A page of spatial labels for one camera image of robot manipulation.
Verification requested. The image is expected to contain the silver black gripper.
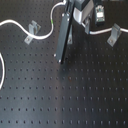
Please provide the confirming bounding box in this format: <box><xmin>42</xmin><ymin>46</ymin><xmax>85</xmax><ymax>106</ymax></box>
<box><xmin>56</xmin><ymin>0</ymin><xmax>94</xmax><ymax>63</ymax></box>

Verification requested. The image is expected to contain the white cable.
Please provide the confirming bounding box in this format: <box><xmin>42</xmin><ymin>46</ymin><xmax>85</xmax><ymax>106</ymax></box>
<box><xmin>0</xmin><ymin>0</ymin><xmax>128</xmax><ymax>88</ymax></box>

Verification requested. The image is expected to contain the left grey cable clip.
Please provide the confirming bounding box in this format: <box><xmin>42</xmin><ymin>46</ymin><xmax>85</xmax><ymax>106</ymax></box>
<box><xmin>24</xmin><ymin>21</ymin><xmax>41</xmax><ymax>44</ymax></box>

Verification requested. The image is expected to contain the grey cable clip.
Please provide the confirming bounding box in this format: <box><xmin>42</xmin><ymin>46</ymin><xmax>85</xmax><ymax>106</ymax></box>
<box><xmin>85</xmin><ymin>20</ymin><xmax>91</xmax><ymax>34</ymax></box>
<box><xmin>24</xmin><ymin>21</ymin><xmax>41</xmax><ymax>44</ymax></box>
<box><xmin>107</xmin><ymin>24</ymin><xmax>121</xmax><ymax>46</ymax></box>

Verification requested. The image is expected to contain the middle grey cable clip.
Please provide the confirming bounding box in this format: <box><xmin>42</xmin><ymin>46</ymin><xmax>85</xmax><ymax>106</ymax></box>
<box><xmin>85</xmin><ymin>20</ymin><xmax>91</xmax><ymax>34</ymax></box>

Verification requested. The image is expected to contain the right grey cable clip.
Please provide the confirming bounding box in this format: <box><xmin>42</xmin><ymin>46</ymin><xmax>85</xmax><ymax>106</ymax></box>
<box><xmin>107</xmin><ymin>24</ymin><xmax>121</xmax><ymax>46</ymax></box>

